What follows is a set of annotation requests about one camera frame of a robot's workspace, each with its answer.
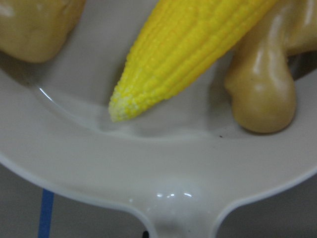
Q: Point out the beige plastic dustpan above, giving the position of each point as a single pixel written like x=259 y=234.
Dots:
x=180 y=168

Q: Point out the yellow toy corn cob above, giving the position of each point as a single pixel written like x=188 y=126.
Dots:
x=179 y=41

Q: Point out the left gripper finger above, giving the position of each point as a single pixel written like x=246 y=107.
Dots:
x=145 y=234

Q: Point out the tan toy ginger root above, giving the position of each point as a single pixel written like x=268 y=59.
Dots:
x=259 y=82

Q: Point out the brown toy potato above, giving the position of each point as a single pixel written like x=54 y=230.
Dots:
x=35 y=30

